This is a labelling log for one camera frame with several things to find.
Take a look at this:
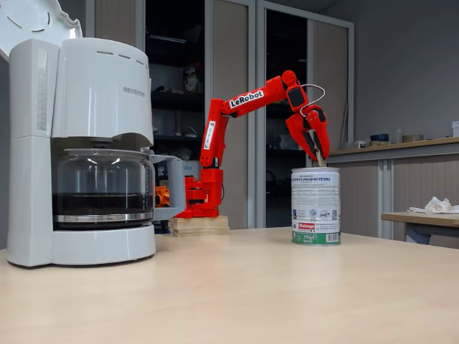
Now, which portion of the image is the white green coffee tin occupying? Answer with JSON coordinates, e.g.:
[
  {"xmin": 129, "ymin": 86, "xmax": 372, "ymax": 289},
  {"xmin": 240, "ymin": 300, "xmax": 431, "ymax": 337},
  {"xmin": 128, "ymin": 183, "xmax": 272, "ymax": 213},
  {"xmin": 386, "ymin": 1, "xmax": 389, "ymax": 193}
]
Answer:
[{"xmin": 290, "ymin": 167, "xmax": 341, "ymax": 247}]

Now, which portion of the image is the green printed box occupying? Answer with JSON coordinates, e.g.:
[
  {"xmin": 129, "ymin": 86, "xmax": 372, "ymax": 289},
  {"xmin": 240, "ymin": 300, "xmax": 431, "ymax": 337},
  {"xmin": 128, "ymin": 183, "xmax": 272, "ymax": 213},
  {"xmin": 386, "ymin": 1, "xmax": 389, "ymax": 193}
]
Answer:
[{"xmin": 182, "ymin": 66, "xmax": 202, "ymax": 95}]

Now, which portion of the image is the glass carafe grey handle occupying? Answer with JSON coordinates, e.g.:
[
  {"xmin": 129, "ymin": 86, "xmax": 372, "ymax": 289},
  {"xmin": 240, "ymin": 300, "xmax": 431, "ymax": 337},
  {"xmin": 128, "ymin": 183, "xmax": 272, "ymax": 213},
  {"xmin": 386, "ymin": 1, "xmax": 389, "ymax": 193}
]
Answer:
[{"xmin": 52, "ymin": 148, "xmax": 187, "ymax": 230}]

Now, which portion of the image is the white drip coffee maker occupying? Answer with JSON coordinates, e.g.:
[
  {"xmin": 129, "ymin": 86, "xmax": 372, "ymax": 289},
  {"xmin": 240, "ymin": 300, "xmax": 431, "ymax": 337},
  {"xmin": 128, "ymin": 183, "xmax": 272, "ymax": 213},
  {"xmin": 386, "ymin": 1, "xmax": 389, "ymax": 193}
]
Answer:
[{"xmin": 0, "ymin": 0, "xmax": 157, "ymax": 268}]

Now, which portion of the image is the crumpled white cloth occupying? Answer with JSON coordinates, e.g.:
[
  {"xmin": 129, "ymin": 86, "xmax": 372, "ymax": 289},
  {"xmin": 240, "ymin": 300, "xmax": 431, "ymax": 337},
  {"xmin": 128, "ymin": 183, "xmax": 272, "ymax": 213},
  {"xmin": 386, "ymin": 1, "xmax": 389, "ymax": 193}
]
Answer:
[{"xmin": 407, "ymin": 196, "xmax": 459, "ymax": 215}]

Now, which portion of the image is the grey tambour door cabinet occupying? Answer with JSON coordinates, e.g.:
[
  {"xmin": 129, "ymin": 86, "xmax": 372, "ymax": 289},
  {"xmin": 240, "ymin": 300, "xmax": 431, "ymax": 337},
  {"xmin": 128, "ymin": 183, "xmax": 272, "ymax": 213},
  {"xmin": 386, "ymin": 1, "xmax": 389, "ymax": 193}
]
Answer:
[
  {"xmin": 255, "ymin": 0, "xmax": 356, "ymax": 230},
  {"xmin": 85, "ymin": 0, "xmax": 257, "ymax": 230}
]

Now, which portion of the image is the white servo wire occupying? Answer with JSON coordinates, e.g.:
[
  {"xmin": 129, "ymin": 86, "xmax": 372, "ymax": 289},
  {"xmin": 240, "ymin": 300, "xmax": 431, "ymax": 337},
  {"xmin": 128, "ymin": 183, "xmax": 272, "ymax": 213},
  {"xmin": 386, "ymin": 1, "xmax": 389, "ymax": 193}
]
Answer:
[{"xmin": 300, "ymin": 84, "xmax": 326, "ymax": 115}]

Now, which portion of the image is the wooden base block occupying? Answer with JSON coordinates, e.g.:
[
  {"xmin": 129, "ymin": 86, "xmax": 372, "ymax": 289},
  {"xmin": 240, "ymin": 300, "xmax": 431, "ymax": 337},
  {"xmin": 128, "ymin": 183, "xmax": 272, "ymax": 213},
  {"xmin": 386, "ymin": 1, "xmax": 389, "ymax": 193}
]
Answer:
[{"xmin": 168, "ymin": 214, "xmax": 230, "ymax": 237}]

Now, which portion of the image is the orange printed plastic part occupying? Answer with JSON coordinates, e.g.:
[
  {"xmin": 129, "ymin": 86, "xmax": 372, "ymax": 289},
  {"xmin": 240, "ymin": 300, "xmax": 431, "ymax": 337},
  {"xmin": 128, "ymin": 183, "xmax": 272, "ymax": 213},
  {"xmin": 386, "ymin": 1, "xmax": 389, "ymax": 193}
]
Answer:
[{"xmin": 154, "ymin": 186, "xmax": 171, "ymax": 208}]

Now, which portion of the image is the low cabinet wooden top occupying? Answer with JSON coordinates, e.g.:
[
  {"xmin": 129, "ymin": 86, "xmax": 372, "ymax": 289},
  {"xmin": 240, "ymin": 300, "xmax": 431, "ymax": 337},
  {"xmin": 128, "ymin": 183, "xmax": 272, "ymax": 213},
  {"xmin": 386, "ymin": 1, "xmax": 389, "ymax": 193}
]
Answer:
[{"xmin": 317, "ymin": 137, "xmax": 459, "ymax": 249}]

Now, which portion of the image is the wooden side table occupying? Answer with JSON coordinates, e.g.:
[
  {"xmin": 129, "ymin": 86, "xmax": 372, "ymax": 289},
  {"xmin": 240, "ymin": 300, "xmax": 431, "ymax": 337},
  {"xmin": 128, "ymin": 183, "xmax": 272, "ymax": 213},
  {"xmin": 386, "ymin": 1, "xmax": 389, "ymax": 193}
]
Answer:
[{"xmin": 380, "ymin": 211, "xmax": 459, "ymax": 245}]

